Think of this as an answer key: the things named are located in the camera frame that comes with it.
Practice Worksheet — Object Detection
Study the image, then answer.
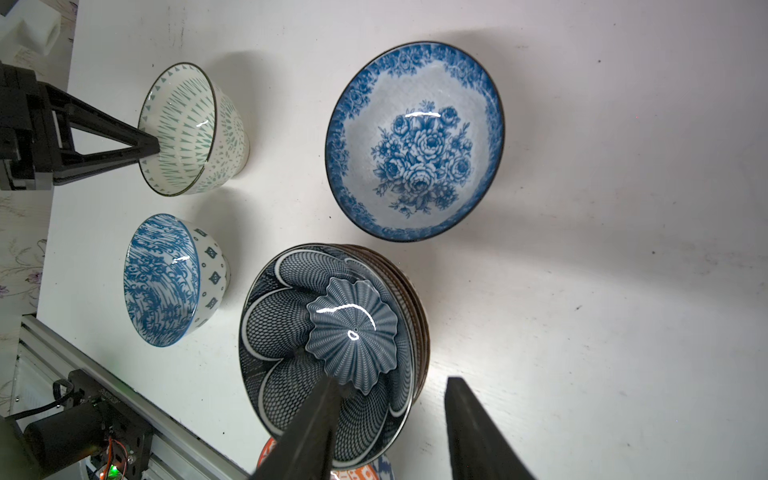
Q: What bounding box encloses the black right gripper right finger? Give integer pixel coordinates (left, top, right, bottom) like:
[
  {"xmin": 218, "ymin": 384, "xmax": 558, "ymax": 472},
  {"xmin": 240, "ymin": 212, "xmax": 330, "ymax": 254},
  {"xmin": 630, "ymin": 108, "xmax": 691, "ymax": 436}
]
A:
[{"xmin": 444, "ymin": 377, "xmax": 534, "ymax": 480}]

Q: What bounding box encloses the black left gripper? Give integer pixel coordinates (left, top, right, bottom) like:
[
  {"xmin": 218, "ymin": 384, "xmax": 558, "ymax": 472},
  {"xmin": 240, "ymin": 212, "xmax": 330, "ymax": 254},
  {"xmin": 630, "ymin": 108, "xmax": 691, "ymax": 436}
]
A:
[{"xmin": 1, "ymin": 64, "xmax": 159, "ymax": 191}]

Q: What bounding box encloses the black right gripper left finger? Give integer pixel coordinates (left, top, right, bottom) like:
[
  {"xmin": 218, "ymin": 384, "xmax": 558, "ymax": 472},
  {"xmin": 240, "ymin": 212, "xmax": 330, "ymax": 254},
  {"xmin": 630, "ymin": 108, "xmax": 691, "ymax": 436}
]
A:
[{"xmin": 250, "ymin": 377, "xmax": 341, "ymax": 480}]

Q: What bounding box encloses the orange patterned bowl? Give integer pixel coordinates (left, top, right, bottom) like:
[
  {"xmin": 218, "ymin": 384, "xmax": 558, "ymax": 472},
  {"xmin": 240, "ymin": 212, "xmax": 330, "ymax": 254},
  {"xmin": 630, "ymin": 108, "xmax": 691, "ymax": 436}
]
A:
[{"xmin": 256, "ymin": 437, "xmax": 396, "ymax": 480}]

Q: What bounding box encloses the pink striped bowl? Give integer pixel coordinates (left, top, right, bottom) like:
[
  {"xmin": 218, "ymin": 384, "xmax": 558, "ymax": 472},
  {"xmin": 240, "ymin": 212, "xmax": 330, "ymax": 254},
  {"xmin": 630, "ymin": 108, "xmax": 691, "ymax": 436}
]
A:
[{"xmin": 337, "ymin": 244, "xmax": 431, "ymax": 399}]

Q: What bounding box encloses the white green patterned bowl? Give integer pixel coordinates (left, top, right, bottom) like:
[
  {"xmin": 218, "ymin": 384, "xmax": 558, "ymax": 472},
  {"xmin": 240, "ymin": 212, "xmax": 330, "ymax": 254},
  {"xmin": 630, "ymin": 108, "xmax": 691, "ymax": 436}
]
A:
[{"xmin": 138, "ymin": 62, "xmax": 250, "ymax": 197}]

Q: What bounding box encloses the dark navy petal bowl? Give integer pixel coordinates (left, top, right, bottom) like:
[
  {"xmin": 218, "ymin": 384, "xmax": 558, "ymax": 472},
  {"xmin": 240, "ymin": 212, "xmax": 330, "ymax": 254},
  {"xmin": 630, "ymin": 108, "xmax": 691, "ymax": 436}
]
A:
[{"xmin": 239, "ymin": 243, "xmax": 419, "ymax": 469}]

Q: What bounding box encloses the blue floral swirl bowl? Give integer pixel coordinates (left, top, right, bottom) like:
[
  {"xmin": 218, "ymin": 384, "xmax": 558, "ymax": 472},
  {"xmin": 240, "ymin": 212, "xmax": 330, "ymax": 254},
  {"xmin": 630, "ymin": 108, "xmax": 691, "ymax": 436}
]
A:
[{"xmin": 123, "ymin": 213, "xmax": 231, "ymax": 348}]

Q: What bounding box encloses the blue rose bowl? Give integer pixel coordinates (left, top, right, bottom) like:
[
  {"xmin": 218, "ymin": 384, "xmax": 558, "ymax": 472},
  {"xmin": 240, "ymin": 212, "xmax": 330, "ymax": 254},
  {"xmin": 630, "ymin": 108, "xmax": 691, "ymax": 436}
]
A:
[{"xmin": 325, "ymin": 41, "xmax": 505, "ymax": 243}]

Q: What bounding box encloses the aluminium front rail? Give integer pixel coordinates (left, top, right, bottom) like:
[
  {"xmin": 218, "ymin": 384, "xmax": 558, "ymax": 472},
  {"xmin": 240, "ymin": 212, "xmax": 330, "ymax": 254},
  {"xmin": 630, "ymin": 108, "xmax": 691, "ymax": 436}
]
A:
[{"xmin": 10, "ymin": 315, "xmax": 249, "ymax": 479}]

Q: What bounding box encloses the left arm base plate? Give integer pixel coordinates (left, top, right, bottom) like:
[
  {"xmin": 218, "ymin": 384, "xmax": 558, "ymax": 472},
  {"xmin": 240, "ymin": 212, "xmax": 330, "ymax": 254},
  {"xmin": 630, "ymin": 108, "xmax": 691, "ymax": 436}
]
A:
[{"xmin": 1, "ymin": 369, "xmax": 154, "ymax": 479}]

